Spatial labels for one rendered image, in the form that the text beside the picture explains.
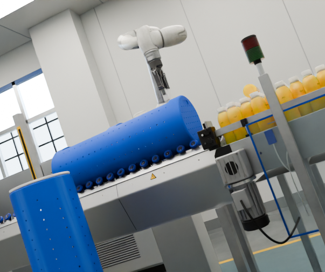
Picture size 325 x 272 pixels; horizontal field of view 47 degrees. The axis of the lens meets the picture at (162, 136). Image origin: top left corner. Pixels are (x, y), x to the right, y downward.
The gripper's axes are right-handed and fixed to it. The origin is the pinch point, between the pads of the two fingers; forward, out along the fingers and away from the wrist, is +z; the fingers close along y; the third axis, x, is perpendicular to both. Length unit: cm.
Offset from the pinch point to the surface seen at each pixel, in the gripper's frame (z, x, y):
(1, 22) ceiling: -211, -238, -166
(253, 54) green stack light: 10, 56, 45
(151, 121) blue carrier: 12.8, -6.2, 18.3
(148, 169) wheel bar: 35.3, -17.7, 16.7
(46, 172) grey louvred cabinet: -4, -200, -116
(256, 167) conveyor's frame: 51, 38, 28
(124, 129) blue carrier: 11.2, -22.8, 17.4
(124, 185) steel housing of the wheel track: 39, -34, 18
